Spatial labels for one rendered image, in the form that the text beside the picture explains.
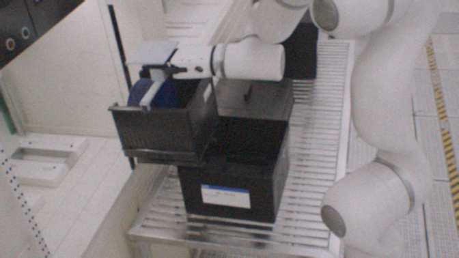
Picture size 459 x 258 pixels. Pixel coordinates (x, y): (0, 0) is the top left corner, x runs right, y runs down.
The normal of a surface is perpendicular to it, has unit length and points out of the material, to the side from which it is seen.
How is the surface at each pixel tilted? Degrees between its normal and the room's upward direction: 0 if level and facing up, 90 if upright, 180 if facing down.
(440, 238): 0
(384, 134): 95
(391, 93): 79
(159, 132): 90
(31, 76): 90
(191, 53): 3
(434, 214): 0
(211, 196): 90
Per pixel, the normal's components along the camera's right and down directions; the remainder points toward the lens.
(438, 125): -0.09, -0.81
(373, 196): 0.23, -0.38
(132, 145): -0.24, 0.58
